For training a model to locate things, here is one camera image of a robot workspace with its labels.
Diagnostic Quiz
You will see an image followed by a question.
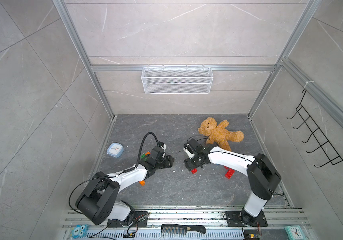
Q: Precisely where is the red long lego brick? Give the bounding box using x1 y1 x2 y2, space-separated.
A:
225 168 235 179

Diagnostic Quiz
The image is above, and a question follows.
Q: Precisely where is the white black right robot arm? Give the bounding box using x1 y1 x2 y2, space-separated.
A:
183 139 281 224

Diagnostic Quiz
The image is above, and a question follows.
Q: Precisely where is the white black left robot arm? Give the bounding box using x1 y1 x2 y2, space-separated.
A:
75 146 174 227

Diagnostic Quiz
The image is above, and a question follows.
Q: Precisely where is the brown teddy bear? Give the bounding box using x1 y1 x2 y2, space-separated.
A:
198 117 244 151

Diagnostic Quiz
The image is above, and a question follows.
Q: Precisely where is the light blue alarm clock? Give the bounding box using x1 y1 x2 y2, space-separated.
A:
106 143 124 158

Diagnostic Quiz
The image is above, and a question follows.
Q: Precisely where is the black comb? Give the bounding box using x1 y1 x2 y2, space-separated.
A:
161 224 206 234

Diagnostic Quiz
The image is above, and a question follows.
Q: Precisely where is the teal square clock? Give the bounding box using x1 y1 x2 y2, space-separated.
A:
284 226 306 240

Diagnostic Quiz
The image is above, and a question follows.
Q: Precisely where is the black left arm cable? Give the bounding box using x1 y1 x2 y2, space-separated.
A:
135 131 161 169

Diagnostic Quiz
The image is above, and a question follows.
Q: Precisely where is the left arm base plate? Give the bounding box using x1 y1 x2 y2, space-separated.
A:
107 211 149 228

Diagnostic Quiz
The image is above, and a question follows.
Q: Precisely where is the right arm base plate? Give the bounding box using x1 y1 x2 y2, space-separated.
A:
223 210 268 227

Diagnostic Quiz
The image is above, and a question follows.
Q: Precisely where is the white wire mesh basket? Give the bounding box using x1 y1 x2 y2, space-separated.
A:
141 67 214 95

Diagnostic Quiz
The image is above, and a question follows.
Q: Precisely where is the black wall hook rack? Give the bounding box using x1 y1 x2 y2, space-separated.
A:
286 90 343 168

